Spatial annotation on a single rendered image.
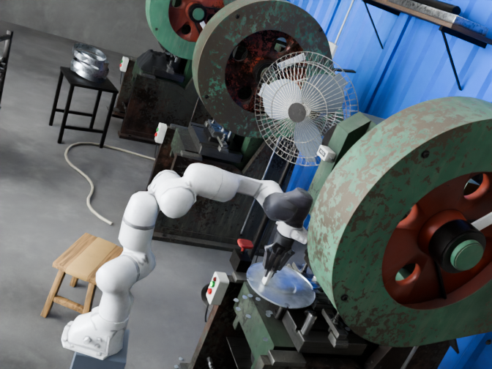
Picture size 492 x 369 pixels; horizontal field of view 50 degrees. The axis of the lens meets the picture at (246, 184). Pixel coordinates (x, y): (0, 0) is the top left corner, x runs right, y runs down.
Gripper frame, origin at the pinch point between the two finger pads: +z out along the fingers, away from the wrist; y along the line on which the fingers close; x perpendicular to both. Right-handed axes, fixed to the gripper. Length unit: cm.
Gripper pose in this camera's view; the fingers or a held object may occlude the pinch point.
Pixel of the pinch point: (267, 276)
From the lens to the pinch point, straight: 208.7
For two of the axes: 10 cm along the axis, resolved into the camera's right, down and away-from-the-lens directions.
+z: -3.4, 8.6, 3.7
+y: -8.9, -1.7, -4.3
